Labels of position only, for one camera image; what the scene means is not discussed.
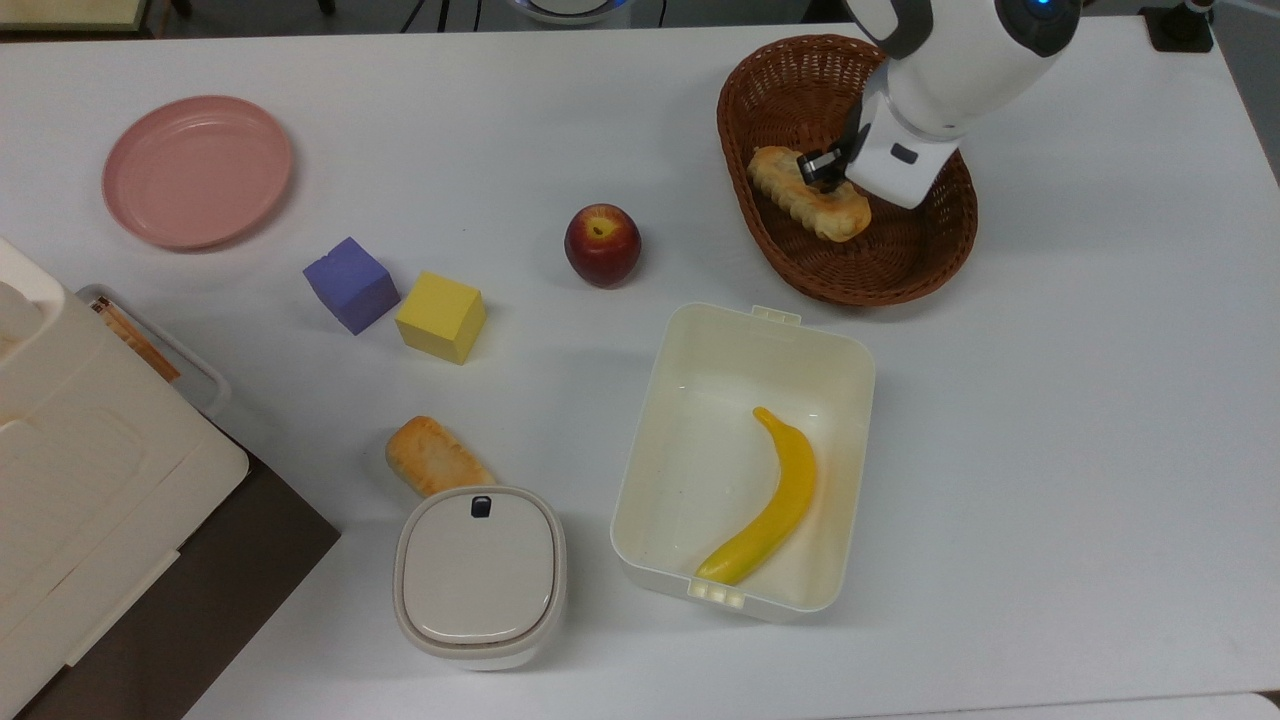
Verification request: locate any cream lidded trash bin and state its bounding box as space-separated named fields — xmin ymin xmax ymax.
xmin=392 ymin=485 xmax=568 ymax=671

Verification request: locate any dark brown drawer base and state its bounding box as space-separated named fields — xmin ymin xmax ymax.
xmin=15 ymin=430 xmax=342 ymax=720

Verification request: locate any black camera stand base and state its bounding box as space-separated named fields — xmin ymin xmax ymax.
xmin=1143 ymin=0 xmax=1217 ymax=53

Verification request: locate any red apple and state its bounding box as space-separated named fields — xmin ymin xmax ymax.
xmin=564 ymin=203 xmax=643 ymax=289

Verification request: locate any long ridged bread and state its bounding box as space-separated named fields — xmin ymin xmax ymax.
xmin=747 ymin=146 xmax=873 ymax=244

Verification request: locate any brown wicker basket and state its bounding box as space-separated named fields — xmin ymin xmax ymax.
xmin=716 ymin=35 xmax=979 ymax=307

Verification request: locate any short toasted bread loaf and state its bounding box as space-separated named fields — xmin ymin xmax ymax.
xmin=385 ymin=416 xmax=498 ymax=499

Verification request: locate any beige background board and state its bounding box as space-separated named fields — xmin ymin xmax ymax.
xmin=0 ymin=0 xmax=151 ymax=31

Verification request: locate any white machine housing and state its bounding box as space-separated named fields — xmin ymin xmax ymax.
xmin=0 ymin=238 xmax=251 ymax=720

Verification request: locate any purple foam cube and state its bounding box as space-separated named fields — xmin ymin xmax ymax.
xmin=302 ymin=237 xmax=401 ymax=336

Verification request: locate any pink plate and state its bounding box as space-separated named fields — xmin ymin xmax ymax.
xmin=101 ymin=95 xmax=295 ymax=251

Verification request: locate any yellow banana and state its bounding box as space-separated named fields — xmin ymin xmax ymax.
xmin=695 ymin=406 xmax=818 ymax=587

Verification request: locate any white plastic open box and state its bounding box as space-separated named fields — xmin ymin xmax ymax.
xmin=609 ymin=302 xmax=877 ymax=623

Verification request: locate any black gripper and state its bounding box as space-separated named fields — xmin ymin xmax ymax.
xmin=797 ymin=98 xmax=871 ymax=193

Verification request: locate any yellow foam cube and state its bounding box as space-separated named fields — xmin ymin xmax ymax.
xmin=394 ymin=271 xmax=487 ymax=366

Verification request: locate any white drawer handle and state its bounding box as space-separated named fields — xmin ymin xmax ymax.
xmin=75 ymin=283 xmax=233 ymax=419

